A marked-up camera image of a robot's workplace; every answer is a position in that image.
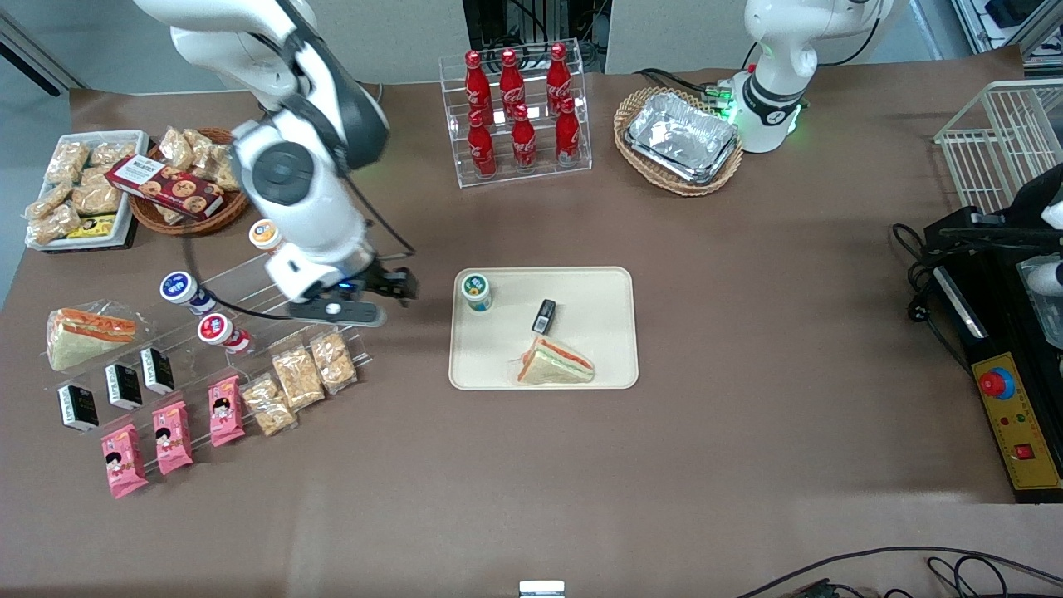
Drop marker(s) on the yellow control panel red button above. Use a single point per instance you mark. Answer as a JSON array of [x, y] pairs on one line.
[[1017, 423]]

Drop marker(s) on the red cola bottle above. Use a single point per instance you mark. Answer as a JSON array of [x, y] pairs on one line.
[[481, 149], [558, 75], [511, 79], [523, 141], [568, 133], [474, 83]]

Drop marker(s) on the purple gum bottle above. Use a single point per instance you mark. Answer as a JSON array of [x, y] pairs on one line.
[[187, 292]]

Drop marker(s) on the black wrapped rice ball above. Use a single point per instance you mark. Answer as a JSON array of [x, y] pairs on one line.
[[544, 316], [123, 387], [156, 371], [77, 407]]

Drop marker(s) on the small wrapped triangle sandwich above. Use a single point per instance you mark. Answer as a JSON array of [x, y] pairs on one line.
[[552, 365]]

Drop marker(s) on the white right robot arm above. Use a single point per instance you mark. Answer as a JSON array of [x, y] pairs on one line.
[[307, 191]]

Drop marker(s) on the clear acrylic stepped shelf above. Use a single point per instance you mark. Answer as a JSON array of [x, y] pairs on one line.
[[249, 282]]

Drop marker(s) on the bagged crispy snack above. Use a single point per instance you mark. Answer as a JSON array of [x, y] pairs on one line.
[[91, 195], [176, 148], [112, 152], [170, 214], [50, 199], [66, 158], [226, 170], [54, 224], [203, 145]]

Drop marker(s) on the white snack tray black base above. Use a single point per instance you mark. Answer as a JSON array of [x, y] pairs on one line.
[[124, 213]]

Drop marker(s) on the wicker basket with foil trays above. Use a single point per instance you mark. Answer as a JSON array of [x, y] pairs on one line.
[[681, 187]]

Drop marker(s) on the yellow snack packet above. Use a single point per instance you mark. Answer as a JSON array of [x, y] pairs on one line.
[[91, 226]]

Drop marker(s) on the pink cartoon snack pack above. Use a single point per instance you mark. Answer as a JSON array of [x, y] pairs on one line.
[[172, 438], [226, 411], [123, 461]]

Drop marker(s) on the beige plastic tray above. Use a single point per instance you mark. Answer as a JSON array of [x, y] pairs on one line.
[[498, 349]]

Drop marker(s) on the orange gum bottle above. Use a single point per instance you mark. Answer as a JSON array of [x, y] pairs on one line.
[[266, 235]]

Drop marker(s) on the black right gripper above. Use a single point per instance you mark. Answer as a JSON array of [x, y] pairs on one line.
[[384, 279]]

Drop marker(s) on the black control box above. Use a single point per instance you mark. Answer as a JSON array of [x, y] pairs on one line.
[[996, 282]]

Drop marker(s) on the red gum bottle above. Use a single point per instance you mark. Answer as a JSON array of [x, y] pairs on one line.
[[222, 332]]

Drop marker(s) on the red cookie box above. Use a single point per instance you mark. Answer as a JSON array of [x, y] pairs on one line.
[[166, 187]]

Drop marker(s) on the black background equipment rack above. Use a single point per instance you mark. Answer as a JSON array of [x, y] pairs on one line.
[[498, 17]]

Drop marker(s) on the green gum bottle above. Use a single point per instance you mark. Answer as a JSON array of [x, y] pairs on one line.
[[477, 291]]

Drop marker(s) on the small white device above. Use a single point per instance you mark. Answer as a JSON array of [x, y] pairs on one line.
[[541, 590]]

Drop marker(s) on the rice crispy bar pack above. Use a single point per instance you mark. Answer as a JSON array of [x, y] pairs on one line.
[[297, 378], [332, 361], [267, 407]]

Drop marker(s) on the large wrapped triangle sandwich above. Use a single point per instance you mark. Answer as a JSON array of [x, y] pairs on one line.
[[79, 340]]

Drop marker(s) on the clear acrylic bottle rack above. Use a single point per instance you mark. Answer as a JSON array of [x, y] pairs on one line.
[[536, 170]]

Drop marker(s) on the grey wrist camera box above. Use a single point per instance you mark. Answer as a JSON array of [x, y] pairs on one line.
[[340, 312]]

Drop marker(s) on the stacked foil containers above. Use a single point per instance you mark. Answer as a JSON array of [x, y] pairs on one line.
[[683, 137]]

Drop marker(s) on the wicker snack basket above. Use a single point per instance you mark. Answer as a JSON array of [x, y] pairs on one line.
[[148, 219]]

